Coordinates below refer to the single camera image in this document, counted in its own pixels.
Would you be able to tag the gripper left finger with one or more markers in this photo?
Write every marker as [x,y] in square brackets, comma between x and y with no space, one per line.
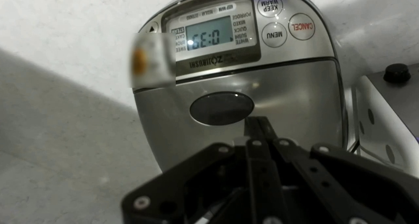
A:
[170,191]

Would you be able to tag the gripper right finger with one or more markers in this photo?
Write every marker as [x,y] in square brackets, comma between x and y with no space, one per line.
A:
[366,178]

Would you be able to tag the silver rice cooker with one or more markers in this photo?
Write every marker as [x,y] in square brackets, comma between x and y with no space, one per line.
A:
[294,86]

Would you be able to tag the rice cooker lid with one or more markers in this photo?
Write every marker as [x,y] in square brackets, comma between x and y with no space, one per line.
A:
[294,96]

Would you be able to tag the white and grey appliance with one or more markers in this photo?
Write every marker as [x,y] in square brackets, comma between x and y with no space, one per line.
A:
[392,119]

